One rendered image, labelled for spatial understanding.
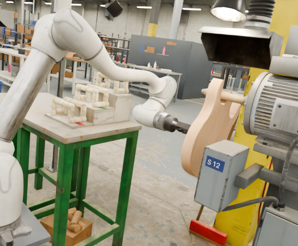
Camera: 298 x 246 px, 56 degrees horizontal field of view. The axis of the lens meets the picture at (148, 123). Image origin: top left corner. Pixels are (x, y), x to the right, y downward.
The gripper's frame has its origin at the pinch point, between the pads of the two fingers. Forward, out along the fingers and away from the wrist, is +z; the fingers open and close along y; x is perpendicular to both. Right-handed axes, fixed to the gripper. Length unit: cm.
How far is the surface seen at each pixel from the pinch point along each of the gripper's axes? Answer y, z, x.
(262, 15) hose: 17, 10, 50
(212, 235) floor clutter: -117, -12, -52
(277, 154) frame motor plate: 9.4, 32.1, 0.1
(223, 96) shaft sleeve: 6.6, 3.6, 17.5
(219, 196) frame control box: 24.3, 23.6, -21.5
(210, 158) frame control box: 29.3, 17.8, -11.9
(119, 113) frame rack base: -17, -66, -2
